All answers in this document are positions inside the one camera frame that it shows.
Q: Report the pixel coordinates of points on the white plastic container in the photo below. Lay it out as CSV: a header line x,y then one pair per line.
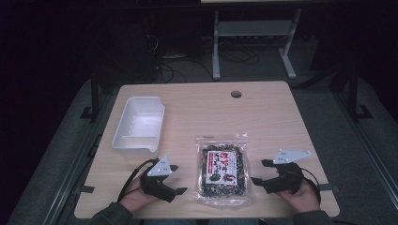
x,y
139,128

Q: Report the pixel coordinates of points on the clear snack packet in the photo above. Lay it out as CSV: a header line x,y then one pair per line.
x,y
222,170

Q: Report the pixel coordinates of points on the person's left hand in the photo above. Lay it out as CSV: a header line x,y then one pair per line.
x,y
136,197

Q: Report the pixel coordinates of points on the white metal desk frame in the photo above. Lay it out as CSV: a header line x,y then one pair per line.
x,y
250,28

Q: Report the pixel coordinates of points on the person's right hand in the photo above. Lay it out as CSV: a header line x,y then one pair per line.
x,y
303,200

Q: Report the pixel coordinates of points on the black metal stand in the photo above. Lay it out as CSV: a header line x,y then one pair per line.
x,y
94,97
353,93

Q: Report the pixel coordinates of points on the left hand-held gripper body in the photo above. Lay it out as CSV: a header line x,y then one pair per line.
x,y
156,186

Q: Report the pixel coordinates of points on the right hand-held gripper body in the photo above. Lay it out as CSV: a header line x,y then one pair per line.
x,y
287,179

